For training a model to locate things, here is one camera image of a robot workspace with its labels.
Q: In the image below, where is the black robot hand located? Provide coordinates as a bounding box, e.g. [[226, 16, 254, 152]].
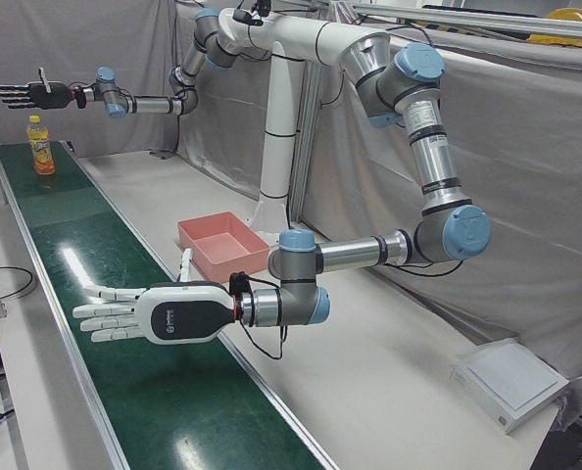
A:
[[0, 68, 76, 112]]

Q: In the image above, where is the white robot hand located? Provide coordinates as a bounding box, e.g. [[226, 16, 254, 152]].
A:
[[73, 248, 238, 347]]

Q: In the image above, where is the orange drink bottle yellow cap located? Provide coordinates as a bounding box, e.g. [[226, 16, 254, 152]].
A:
[[25, 115, 57, 176]]

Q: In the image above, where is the pink plastic basket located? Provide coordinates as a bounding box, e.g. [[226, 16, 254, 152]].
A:
[[176, 211, 271, 276]]

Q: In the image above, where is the green conveyor belt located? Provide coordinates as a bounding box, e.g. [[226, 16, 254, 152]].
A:
[[0, 141, 341, 470]]

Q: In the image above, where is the aluminium profile column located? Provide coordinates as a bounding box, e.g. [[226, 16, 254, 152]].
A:
[[290, 61, 321, 224]]

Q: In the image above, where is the white flat box device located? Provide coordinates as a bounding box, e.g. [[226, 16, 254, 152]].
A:
[[450, 337, 570, 435]]

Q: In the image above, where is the grey backdrop curtain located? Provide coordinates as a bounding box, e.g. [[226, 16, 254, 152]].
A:
[[0, 0, 582, 393]]

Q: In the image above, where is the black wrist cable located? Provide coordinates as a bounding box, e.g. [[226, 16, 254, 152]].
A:
[[236, 273, 288, 361]]

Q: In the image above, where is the black floor cable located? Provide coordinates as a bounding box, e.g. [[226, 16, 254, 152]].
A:
[[0, 266, 35, 299]]

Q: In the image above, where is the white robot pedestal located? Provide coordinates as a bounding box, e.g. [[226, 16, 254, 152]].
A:
[[217, 7, 390, 236]]

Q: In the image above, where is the black head camera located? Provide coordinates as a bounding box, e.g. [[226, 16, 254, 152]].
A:
[[231, 0, 272, 26]]

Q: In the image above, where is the aluminium frame beam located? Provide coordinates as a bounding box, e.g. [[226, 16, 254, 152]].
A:
[[354, 4, 582, 40]]

